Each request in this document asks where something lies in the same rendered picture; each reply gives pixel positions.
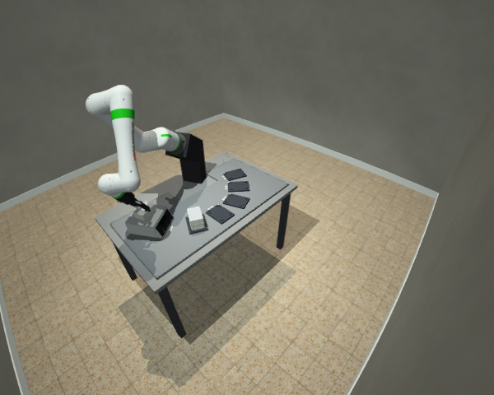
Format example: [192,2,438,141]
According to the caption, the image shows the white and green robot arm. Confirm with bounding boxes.
[86,85,187,202]

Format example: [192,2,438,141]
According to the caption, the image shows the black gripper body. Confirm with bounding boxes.
[124,193,137,205]

